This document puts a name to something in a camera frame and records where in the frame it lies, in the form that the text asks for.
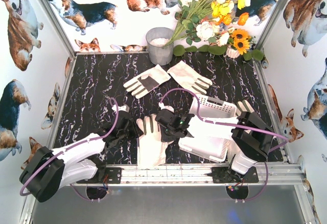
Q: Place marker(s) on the white glove green fingers back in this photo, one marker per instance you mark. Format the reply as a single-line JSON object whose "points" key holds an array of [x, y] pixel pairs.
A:
{"points": [[189, 79]]}

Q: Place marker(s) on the right aluminium post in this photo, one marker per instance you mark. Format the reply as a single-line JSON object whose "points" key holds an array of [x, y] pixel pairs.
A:
{"points": [[270, 24]]}

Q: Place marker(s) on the aluminium front rail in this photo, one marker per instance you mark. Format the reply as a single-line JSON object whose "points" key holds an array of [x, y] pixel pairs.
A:
{"points": [[177, 174]]}

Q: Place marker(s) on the grey metal bucket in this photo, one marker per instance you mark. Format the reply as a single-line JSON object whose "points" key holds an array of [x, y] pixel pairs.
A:
{"points": [[159, 49]]}

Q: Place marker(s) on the small white sunflower pot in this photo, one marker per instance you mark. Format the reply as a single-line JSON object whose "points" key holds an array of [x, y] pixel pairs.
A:
{"points": [[232, 53]]}

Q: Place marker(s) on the white perforated storage basket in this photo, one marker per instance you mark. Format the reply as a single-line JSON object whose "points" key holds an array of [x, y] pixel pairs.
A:
{"points": [[210, 141]]}

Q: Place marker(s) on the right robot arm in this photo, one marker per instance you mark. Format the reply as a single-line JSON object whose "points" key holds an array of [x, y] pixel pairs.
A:
{"points": [[245, 138]]}

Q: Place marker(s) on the white glove grey palm patch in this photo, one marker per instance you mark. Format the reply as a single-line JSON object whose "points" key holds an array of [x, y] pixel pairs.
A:
{"points": [[144, 83]]}

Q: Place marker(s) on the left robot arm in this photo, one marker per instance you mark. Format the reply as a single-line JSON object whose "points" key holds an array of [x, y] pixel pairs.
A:
{"points": [[49, 170]]}

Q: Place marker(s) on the glove beside basket right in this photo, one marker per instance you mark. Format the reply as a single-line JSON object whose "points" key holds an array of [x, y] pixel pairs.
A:
{"points": [[244, 109]]}

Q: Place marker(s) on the aluminium post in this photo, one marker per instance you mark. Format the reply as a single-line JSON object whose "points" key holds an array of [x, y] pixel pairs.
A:
{"points": [[57, 26], [270, 24]]}

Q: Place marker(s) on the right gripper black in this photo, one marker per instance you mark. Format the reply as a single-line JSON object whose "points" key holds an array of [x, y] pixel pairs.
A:
{"points": [[168, 124]]}

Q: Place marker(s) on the left aluminium post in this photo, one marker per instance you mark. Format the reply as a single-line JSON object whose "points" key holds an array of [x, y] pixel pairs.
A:
{"points": [[57, 26]]}

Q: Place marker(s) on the artificial flower bouquet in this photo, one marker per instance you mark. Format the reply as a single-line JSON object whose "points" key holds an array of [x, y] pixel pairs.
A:
{"points": [[206, 20]]}

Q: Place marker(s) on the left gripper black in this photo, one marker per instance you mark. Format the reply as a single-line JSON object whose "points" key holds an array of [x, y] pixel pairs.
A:
{"points": [[126, 126]]}

